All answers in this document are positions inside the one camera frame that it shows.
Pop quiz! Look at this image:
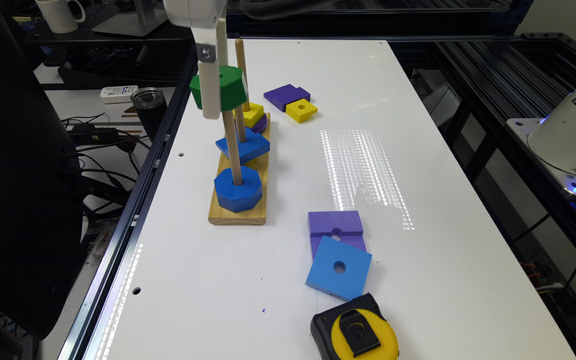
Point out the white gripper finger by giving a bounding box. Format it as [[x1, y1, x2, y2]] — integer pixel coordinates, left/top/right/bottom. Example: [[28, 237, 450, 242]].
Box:
[[216, 18, 229, 67], [191, 27, 221, 119]]

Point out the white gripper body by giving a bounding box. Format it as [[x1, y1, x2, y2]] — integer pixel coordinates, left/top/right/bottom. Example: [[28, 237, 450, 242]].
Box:
[[163, 0, 227, 29]]

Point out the green octagonal block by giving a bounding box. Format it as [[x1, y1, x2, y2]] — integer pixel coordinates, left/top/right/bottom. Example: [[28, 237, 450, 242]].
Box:
[[190, 66, 248, 112]]

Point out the purple block at rear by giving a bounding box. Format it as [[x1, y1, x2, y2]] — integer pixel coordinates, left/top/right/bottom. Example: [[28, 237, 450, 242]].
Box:
[[263, 84, 311, 112]]

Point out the yellow square block on peg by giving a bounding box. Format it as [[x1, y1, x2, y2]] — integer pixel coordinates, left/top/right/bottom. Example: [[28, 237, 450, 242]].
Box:
[[243, 103, 264, 128]]

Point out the purple round block on peg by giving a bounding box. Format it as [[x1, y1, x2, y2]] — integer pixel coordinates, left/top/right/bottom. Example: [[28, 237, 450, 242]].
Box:
[[245, 113, 268, 133]]

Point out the yellow square block loose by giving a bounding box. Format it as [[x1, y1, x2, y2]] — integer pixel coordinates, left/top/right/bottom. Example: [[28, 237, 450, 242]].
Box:
[[285, 99, 318, 123]]

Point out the blue square block on peg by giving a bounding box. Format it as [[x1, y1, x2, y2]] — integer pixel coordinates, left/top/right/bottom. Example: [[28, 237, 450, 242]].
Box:
[[234, 128, 270, 165]]

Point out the blue octagonal block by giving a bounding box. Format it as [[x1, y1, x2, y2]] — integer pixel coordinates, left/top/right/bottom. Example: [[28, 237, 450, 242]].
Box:
[[214, 166, 263, 213]]

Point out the purple square block front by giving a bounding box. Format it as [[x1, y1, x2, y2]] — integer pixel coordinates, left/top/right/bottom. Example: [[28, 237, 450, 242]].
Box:
[[308, 211, 366, 258]]

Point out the light blue square block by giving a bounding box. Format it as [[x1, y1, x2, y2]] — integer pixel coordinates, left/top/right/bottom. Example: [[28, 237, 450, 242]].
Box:
[[306, 236, 372, 301]]

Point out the grey monitor stand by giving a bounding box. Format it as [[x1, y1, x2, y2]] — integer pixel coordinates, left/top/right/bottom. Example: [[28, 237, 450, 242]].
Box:
[[92, 0, 168, 37]]

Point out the rear wooden peg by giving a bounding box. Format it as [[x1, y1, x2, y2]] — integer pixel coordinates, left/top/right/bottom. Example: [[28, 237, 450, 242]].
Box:
[[235, 38, 248, 85]]

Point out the front wooden peg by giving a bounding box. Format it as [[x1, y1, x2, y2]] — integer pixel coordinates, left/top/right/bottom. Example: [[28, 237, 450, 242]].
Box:
[[222, 110, 243, 186]]

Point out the black tumbler cup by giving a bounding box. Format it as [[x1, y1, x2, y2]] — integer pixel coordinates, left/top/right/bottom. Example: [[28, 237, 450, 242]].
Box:
[[131, 87, 167, 140]]

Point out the white remote label device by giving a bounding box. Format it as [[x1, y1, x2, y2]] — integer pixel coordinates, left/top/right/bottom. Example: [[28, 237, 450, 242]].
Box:
[[100, 85, 139, 104]]

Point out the wooden peg base board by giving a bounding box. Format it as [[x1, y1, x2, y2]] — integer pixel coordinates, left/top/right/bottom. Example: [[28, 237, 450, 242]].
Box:
[[208, 128, 270, 225]]

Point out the white mug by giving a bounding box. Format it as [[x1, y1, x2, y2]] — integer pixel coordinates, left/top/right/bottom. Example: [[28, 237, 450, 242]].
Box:
[[35, 0, 86, 34]]

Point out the black office chair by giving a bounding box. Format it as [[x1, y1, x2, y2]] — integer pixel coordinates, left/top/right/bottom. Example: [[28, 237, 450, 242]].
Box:
[[0, 11, 85, 340]]

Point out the yellow black tape measure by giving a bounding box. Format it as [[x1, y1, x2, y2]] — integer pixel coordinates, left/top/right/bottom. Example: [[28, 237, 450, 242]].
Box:
[[310, 293, 400, 360]]

